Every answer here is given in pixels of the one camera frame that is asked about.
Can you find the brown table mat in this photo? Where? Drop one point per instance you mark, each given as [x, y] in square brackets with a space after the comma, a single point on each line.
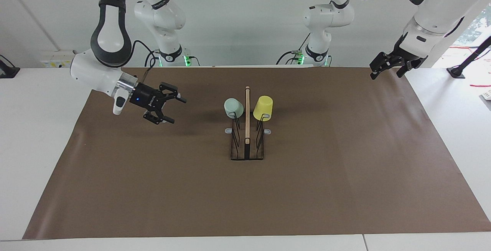
[307, 197]

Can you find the black angled stand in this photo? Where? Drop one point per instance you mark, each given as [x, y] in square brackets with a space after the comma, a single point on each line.
[466, 62]

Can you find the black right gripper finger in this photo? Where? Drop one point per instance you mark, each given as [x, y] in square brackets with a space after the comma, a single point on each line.
[156, 116]
[168, 91]

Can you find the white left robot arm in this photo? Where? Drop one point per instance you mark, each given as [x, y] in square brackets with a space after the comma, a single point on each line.
[433, 17]

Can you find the white power strip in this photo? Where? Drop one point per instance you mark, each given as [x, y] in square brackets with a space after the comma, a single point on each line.
[486, 97]

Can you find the pale green plastic cup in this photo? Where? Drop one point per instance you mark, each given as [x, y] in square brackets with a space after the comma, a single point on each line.
[233, 107]

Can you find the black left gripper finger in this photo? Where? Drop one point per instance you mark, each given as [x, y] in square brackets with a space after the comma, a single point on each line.
[404, 68]
[381, 62]

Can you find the yellow plastic cup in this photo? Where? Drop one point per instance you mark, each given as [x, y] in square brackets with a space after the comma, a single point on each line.
[264, 107]

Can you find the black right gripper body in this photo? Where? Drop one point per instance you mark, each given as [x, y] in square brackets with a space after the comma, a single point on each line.
[145, 97]

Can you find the small black table stand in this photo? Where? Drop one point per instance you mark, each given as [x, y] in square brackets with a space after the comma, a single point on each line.
[7, 70]

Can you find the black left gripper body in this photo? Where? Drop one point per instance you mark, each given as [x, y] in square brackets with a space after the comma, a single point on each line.
[408, 56]

